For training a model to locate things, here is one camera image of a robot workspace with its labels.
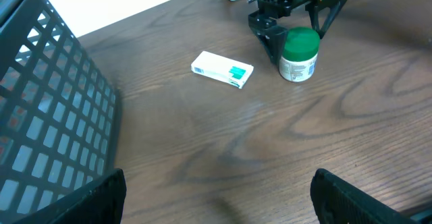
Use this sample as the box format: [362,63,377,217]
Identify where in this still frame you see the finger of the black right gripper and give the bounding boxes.
[305,0,348,40]
[248,11,288,65]

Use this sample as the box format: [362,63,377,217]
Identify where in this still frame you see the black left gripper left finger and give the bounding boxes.
[16,169,127,224]

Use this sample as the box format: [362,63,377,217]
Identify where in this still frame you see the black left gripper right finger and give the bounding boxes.
[310,169,414,224]

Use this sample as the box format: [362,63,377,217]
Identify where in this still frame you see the green lidded jar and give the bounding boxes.
[279,27,321,83]

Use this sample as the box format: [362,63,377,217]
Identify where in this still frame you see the white green medicine box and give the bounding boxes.
[191,51,254,89]

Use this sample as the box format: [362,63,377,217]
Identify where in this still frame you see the grey plastic basket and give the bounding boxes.
[1,0,122,223]

